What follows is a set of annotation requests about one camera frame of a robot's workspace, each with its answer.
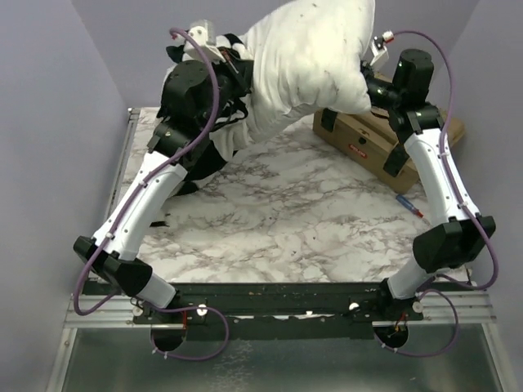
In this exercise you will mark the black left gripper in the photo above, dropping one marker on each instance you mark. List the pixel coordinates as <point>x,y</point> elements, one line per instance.
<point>240,70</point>

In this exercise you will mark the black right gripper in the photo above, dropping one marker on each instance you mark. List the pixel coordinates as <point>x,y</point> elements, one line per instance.
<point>367,69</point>

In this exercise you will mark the black and white checkered pillowcase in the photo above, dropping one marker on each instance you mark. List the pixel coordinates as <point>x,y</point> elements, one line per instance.
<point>228,135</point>

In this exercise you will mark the white pillow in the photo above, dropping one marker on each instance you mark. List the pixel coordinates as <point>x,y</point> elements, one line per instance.
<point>306,57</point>

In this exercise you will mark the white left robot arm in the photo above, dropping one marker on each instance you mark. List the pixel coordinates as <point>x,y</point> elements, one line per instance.
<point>112,250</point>

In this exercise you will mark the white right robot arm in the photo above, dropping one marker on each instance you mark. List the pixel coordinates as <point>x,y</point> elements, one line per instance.
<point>459,232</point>

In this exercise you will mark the tan plastic toolbox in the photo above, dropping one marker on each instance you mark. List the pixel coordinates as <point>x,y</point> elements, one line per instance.
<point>369,141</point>

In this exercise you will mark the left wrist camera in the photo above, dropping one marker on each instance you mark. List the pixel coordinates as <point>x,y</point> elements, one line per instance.
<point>187,89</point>

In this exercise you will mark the blue handled screwdriver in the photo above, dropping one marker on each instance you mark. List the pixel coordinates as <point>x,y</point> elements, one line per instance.
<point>409,206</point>

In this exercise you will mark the aluminium left side rail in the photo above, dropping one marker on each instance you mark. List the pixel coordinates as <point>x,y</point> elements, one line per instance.
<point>132,121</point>

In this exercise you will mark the yellow handled pliers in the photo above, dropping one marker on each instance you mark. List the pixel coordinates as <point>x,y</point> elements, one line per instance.
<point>160,223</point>

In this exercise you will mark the black front mounting rail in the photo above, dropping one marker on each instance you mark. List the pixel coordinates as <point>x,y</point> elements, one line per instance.
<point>277,312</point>

